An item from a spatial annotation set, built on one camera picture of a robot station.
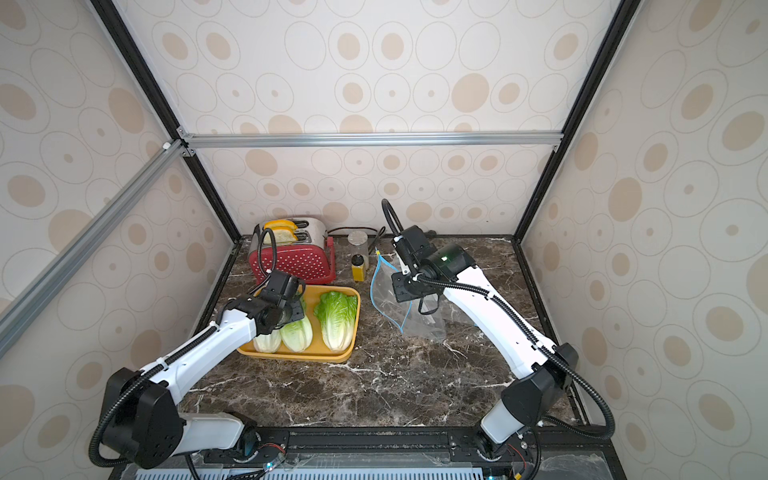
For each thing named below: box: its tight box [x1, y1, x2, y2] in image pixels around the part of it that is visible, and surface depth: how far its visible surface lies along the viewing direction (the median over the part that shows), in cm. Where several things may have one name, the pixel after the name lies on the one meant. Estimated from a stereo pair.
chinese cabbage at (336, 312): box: [313, 291, 358, 351], surface depth 91 cm
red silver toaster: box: [249, 219, 336, 284], surface depth 99 cm
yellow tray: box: [237, 285, 362, 363], surface depth 88 cm
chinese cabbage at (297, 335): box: [279, 294, 313, 353], surface depth 85 cm
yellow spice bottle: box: [351, 254, 365, 282], surface depth 104 cm
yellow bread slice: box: [264, 219, 299, 237], surface depth 98 cm
